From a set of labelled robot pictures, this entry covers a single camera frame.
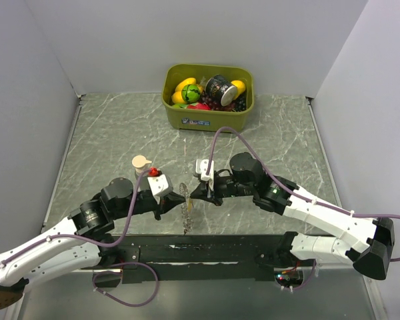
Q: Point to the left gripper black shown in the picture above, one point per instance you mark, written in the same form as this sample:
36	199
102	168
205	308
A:
166	202

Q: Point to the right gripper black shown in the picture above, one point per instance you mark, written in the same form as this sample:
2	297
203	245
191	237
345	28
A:
201	192

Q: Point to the large keyring with small rings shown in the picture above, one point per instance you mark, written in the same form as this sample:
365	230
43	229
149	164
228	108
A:
186	215

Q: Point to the olive green plastic bin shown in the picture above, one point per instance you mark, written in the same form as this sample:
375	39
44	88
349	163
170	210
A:
203	120

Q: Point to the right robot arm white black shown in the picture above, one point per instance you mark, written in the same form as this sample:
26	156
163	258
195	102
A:
366	244

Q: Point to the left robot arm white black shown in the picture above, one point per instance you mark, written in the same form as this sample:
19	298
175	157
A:
81	239

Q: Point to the grey bottle with beige cap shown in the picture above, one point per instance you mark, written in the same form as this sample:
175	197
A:
141	163

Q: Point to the red toy fruit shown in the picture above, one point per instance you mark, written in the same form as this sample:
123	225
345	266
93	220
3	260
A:
199	106

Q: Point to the dark grapes bunch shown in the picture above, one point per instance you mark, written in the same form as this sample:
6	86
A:
237	105

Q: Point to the green watermelon toy ball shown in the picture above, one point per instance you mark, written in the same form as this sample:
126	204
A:
191	93

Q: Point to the yellow toy mango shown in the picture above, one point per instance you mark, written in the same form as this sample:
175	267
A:
187	81

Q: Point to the black paper cup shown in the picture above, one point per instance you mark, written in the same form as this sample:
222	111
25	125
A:
221	90

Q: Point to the yellow toy lemon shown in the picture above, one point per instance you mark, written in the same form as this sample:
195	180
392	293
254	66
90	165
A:
241	87

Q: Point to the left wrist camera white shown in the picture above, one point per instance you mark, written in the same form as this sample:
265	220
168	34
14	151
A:
159	184

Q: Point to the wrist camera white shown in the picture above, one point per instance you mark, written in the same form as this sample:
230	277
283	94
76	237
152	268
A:
159	184
204	171

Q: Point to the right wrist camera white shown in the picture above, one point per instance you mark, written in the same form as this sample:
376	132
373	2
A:
204	171

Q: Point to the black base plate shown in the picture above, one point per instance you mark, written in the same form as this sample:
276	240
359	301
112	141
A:
201	257

